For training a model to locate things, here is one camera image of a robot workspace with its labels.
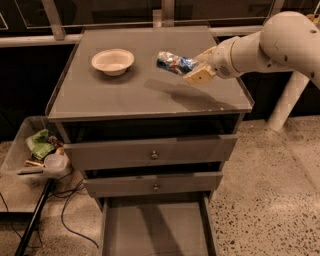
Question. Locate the grey drawer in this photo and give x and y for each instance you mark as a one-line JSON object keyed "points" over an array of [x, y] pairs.
{"points": [[158, 225], [143, 185], [136, 153]]}

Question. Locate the grey drawer cabinet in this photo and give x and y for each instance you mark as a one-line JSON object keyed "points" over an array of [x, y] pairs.
{"points": [[145, 102]]}

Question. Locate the blue silver redbull can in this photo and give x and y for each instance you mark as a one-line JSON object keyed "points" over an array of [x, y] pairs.
{"points": [[175, 64]]}

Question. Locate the metal railing frame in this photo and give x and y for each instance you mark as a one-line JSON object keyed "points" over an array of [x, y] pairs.
{"points": [[58, 22]]}

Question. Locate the brass middle drawer knob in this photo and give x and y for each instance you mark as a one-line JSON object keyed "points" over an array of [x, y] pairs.
{"points": [[156, 187]]}

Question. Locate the clear plastic storage bin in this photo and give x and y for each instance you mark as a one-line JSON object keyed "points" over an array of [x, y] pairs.
{"points": [[15, 162]]}

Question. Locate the grey top drawer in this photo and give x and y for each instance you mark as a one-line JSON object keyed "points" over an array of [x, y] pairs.
{"points": [[136, 153]]}

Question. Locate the golden can in bin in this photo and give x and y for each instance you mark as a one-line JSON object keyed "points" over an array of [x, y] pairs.
{"points": [[32, 163]]}

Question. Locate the grey bottom drawer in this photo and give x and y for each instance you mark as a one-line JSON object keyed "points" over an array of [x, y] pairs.
{"points": [[158, 225]]}

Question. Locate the clear plastic cup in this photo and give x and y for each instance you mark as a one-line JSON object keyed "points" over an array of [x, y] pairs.
{"points": [[55, 162]]}

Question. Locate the grey middle drawer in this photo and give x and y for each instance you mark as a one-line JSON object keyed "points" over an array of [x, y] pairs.
{"points": [[143, 185]]}

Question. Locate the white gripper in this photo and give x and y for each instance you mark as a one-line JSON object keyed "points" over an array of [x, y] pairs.
{"points": [[221, 60]]}

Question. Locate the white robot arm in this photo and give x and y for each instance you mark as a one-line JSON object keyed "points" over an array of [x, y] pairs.
{"points": [[288, 41]]}

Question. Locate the brass top drawer knob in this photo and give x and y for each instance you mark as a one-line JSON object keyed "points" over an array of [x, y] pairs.
{"points": [[154, 155]]}

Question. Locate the white support post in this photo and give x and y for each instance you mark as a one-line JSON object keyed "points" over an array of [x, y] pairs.
{"points": [[289, 97]]}

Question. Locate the black pole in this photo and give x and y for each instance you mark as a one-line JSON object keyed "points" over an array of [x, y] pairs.
{"points": [[35, 217]]}

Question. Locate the yellow object on railing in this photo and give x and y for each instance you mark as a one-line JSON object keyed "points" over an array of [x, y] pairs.
{"points": [[315, 18]]}

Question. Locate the brass drawer knob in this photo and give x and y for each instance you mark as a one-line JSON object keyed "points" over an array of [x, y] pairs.
{"points": [[154, 155], [156, 187]]}

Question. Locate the green snack bag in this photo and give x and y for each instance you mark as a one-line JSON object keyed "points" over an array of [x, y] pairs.
{"points": [[39, 144]]}

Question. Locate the white paper bowl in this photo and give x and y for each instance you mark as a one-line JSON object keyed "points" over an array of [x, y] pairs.
{"points": [[113, 62]]}

